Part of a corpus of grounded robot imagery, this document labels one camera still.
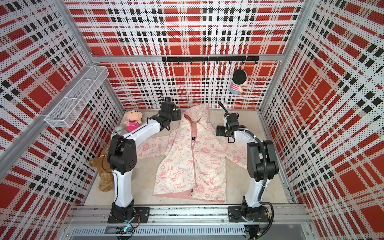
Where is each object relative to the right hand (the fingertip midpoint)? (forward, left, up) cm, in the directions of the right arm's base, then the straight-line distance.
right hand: (223, 129), depth 98 cm
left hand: (+10, +32, +8) cm, 34 cm away
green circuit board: (-54, +49, -5) cm, 73 cm away
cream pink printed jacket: (-16, +21, -7) cm, 27 cm away
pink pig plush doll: (+13, +64, -1) cm, 65 cm away
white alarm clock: (-2, +68, +3) cm, 68 cm away
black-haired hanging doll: (+23, -11, +24) cm, 35 cm away
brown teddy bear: (-33, +64, +2) cm, 72 cm away
